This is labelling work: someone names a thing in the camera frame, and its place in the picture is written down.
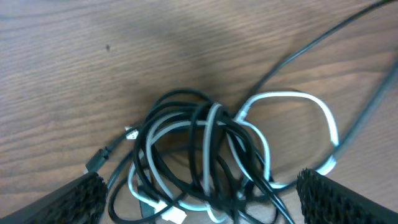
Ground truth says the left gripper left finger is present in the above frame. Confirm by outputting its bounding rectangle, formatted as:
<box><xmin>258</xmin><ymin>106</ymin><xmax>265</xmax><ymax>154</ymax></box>
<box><xmin>1</xmin><ymin>172</ymin><xmax>108</xmax><ymax>224</ymax></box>

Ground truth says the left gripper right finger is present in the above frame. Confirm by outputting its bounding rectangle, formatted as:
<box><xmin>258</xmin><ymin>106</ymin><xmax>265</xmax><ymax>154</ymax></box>
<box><xmin>296</xmin><ymin>169</ymin><xmax>397</xmax><ymax>224</ymax></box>

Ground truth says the black cable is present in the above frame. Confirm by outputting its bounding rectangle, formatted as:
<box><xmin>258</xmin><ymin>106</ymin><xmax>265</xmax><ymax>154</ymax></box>
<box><xmin>84</xmin><ymin>0</ymin><xmax>398</xmax><ymax>224</ymax></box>

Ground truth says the white cable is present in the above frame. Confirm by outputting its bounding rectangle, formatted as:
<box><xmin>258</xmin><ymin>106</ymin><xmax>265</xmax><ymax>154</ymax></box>
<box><xmin>124</xmin><ymin>91</ymin><xmax>340</xmax><ymax>224</ymax></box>

